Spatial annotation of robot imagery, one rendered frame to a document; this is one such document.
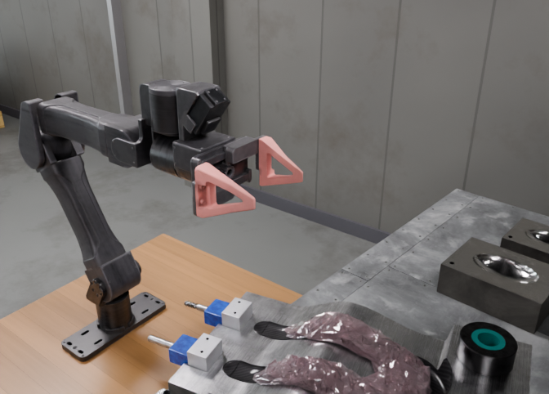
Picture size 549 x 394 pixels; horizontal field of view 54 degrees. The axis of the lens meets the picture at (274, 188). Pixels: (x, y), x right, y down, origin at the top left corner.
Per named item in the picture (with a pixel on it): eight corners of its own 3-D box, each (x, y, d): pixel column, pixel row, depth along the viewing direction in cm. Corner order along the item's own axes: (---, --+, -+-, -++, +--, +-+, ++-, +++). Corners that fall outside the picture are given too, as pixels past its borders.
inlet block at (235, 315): (178, 322, 100) (176, 298, 98) (193, 306, 104) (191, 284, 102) (239, 342, 95) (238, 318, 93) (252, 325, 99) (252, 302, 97)
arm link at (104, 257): (145, 283, 98) (68, 118, 95) (115, 301, 93) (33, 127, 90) (128, 286, 102) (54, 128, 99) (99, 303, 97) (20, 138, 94)
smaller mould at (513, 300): (436, 291, 113) (440, 263, 110) (467, 262, 123) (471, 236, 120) (533, 334, 101) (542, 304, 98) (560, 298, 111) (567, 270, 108)
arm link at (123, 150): (210, 82, 73) (151, 69, 79) (162, 95, 66) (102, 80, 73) (213, 160, 78) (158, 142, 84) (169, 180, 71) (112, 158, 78)
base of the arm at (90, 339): (164, 274, 105) (140, 262, 109) (75, 327, 91) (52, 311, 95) (167, 306, 109) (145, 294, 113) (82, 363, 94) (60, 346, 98)
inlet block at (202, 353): (141, 359, 91) (138, 334, 89) (159, 341, 95) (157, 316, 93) (207, 384, 86) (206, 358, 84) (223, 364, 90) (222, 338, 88)
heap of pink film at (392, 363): (244, 389, 81) (243, 349, 78) (291, 320, 96) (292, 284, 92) (417, 453, 71) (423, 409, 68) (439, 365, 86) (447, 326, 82)
